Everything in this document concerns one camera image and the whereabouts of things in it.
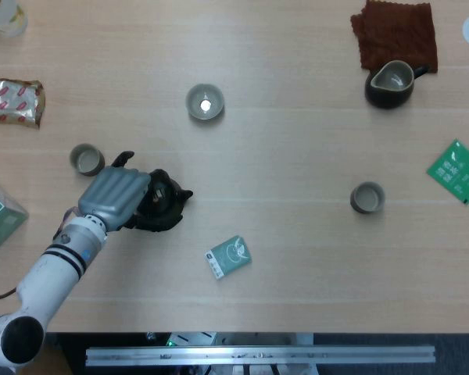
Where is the brown cloth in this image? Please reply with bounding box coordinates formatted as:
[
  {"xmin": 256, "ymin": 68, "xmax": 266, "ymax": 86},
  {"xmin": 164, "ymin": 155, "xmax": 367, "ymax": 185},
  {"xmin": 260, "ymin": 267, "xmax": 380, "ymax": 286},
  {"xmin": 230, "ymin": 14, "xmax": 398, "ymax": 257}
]
[{"xmin": 349, "ymin": 0, "xmax": 439, "ymax": 74}]

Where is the foil bag with red print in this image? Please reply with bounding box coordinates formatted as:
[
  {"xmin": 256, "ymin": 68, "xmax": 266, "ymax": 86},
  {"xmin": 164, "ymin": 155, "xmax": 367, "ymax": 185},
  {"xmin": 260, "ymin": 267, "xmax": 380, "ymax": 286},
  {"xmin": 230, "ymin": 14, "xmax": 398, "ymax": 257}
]
[{"xmin": 0, "ymin": 77, "xmax": 46, "ymax": 130}]

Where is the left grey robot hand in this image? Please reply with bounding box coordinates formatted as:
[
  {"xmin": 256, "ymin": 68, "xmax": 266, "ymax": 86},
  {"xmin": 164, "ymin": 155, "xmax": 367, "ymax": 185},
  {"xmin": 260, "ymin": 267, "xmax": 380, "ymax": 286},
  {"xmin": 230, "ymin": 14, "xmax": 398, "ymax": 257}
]
[{"xmin": 77, "ymin": 150, "xmax": 153, "ymax": 234}]

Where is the aluminium rail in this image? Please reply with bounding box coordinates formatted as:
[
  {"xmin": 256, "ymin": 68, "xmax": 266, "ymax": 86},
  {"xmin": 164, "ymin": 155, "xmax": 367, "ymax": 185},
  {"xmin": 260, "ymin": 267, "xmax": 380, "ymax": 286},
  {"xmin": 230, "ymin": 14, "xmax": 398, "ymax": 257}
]
[{"xmin": 84, "ymin": 344, "xmax": 436, "ymax": 367}]

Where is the dark ceramic pitcher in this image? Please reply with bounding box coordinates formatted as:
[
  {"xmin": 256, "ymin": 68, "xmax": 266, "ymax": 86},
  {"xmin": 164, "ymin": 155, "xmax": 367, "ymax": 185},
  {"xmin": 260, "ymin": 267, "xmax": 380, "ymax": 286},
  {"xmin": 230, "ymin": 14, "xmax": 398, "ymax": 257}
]
[{"xmin": 364, "ymin": 59, "xmax": 431, "ymax": 110}]

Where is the black teapot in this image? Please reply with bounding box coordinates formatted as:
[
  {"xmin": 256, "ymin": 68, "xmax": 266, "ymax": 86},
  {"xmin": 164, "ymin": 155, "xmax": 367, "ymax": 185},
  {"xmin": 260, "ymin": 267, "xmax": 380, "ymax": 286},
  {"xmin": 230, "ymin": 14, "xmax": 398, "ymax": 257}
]
[{"xmin": 134, "ymin": 168, "xmax": 194, "ymax": 234}]

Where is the clear bottle with cork cap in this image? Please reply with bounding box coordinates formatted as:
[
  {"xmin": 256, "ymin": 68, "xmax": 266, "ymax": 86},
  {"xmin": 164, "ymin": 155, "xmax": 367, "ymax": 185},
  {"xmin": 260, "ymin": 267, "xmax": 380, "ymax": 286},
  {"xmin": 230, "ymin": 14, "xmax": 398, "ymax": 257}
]
[{"xmin": 0, "ymin": 0, "xmax": 29, "ymax": 38}]

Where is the small dark ceramic teacup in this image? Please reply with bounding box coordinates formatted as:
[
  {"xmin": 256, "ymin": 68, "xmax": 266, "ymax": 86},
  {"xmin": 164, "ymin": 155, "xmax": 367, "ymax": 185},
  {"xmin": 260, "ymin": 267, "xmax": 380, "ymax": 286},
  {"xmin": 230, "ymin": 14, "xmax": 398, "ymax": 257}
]
[
  {"xmin": 349, "ymin": 180, "xmax": 386, "ymax": 215},
  {"xmin": 69, "ymin": 143, "xmax": 106, "ymax": 177}
]

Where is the flat green tea sachet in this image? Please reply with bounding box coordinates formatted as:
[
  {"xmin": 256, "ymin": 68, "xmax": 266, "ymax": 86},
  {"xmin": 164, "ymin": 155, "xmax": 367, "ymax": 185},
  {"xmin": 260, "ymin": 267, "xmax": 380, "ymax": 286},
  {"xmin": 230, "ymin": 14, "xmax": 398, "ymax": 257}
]
[{"xmin": 426, "ymin": 138, "xmax": 469, "ymax": 206}]

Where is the small green tea box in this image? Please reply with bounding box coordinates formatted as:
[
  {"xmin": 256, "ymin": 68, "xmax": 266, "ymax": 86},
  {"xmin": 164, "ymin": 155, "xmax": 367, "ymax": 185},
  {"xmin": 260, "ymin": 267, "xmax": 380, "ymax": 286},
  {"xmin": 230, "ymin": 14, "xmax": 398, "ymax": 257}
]
[{"xmin": 203, "ymin": 234, "xmax": 253, "ymax": 280}]

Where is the wide grey tea bowl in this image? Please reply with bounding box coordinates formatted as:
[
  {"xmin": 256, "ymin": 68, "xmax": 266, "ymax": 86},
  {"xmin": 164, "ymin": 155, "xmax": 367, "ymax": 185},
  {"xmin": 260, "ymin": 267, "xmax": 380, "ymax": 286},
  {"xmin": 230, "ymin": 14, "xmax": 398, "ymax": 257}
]
[{"xmin": 184, "ymin": 83, "xmax": 225, "ymax": 122}]

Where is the large green tea box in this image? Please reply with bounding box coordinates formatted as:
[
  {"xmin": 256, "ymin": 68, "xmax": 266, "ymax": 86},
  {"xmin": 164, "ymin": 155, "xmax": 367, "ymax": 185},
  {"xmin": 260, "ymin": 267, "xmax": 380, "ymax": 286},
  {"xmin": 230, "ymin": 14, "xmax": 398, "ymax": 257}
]
[{"xmin": 0, "ymin": 171, "xmax": 30, "ymax": 252}]

